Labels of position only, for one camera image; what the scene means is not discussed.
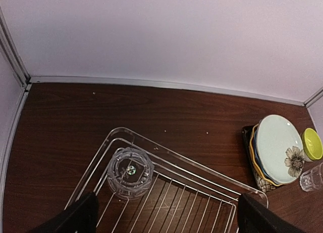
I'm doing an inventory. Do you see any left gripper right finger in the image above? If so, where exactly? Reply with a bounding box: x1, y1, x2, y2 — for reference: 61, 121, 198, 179
237, 194, 304, 233

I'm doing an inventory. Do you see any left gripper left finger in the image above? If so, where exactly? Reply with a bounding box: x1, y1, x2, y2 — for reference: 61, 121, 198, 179
29, 192, 99, 232

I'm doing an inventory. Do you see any black floral square plate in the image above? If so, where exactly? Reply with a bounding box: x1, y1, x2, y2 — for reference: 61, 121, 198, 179
242, 124, 281, 193

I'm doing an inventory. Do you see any yellow dotted scalloped plate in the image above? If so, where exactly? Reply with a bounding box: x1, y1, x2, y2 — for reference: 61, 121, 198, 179
248, 124, 277, 192

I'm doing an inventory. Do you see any clear glass cup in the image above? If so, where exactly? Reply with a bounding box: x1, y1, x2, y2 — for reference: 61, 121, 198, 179
107, 147, 154, 200
299, 163, 322, 192

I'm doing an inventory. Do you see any light teal floral plate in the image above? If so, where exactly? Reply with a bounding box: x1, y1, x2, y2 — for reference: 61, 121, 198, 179
255, 115, 305, 185

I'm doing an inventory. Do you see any blue dotted scalloped plate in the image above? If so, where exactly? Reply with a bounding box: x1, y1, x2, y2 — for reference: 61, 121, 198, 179
252, 126, 281, 187

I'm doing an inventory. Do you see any lime green bowl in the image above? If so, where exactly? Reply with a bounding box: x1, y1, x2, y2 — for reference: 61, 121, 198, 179
301, 128, 322, 161

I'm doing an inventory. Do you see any pale striped bowl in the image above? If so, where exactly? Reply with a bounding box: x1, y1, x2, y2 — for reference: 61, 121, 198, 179
304, 154, 313, 162

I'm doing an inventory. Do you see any wire dish rack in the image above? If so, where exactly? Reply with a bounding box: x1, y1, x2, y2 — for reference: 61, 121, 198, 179
68, 127, 268, 232

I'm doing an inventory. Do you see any right aluminium frame post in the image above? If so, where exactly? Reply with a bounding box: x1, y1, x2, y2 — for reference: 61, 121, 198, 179
304, 87, 323, 108

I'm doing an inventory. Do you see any aluminium frame post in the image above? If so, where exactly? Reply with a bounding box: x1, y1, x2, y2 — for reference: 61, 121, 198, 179
1, 10, 31, 89
304, 87, 323, 108

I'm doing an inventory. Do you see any left aluminium frame post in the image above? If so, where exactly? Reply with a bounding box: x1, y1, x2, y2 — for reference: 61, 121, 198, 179
1, 10, 31, 89

